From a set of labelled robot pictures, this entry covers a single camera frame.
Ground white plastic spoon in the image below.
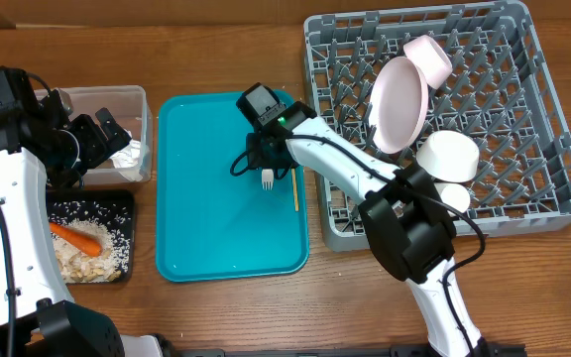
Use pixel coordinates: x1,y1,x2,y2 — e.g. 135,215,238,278
261,169,275,190

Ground white tissue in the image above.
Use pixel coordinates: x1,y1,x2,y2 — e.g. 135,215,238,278
110,139,150,181

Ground wooden chopstick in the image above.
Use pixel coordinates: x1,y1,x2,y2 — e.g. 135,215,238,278
290,169,299,212

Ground orange carrot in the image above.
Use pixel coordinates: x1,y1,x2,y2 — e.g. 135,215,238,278
50,222,102,257

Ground rice food scraps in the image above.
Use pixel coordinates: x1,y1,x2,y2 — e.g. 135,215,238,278
47,198,134,284

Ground large white plate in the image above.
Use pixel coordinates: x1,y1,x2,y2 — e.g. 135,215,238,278
369,57,428,154

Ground white saucer plate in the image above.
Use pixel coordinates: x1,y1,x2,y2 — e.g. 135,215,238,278
415,130,480,182

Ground small white food bowl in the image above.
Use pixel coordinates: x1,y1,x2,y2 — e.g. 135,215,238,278
403,35,453,89

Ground small white cup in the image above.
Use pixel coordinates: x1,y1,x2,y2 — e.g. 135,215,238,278
435,182,471,213

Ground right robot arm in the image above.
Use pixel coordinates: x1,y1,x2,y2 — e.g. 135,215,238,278
236,82,490,356

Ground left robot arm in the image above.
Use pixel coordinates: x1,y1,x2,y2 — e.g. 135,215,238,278
0,66,157,356

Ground clear plastic waste bin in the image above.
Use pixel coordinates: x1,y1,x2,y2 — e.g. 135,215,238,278
36,85,153,185

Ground grey plastic dishwasher rack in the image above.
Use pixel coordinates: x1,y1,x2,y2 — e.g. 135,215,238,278
303,1,571,237

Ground black plastic tray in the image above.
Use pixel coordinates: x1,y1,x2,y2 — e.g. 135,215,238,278
47,189,136,285

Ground teal plastic serving tray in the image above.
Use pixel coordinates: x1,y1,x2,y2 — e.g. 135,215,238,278
156,92,309,283

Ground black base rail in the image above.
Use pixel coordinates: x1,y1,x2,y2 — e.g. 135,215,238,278
155,334,527,357

